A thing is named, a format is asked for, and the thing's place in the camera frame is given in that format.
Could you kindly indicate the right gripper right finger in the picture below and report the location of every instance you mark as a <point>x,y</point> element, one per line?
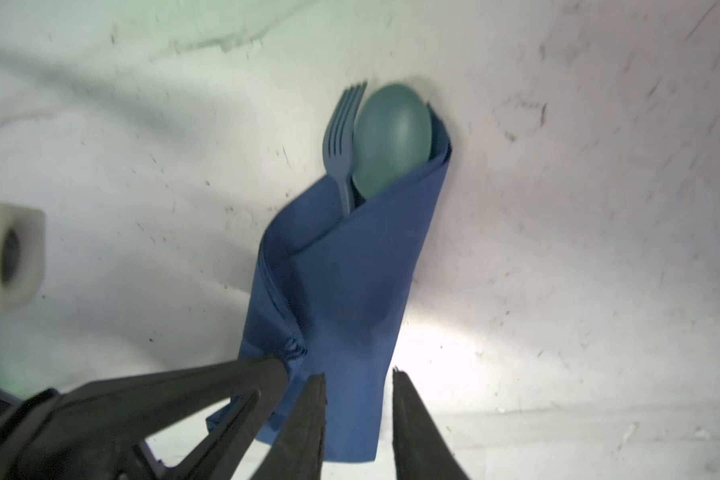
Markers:
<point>420,451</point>

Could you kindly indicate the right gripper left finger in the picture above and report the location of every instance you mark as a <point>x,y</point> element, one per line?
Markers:
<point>298,451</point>

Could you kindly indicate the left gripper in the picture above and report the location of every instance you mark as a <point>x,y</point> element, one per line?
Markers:
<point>99,430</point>

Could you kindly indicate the dark blue paper napkin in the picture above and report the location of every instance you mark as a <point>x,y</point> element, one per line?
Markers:
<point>329,294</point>

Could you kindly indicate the blue plastic fork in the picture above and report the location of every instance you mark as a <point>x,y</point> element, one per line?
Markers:
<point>337,147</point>

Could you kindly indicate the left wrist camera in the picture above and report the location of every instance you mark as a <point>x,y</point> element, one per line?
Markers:
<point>22,254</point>

